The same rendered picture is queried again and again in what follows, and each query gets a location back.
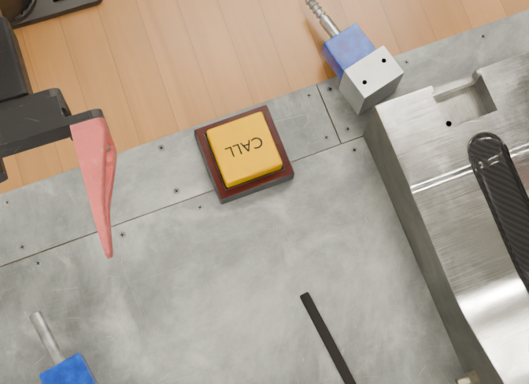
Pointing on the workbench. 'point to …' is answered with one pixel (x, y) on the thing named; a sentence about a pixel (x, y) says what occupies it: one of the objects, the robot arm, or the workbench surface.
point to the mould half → (461, 216)
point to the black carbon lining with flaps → (503, 197)
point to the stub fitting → (468, 378)
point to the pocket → (464, 100)
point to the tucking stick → (327, 338)
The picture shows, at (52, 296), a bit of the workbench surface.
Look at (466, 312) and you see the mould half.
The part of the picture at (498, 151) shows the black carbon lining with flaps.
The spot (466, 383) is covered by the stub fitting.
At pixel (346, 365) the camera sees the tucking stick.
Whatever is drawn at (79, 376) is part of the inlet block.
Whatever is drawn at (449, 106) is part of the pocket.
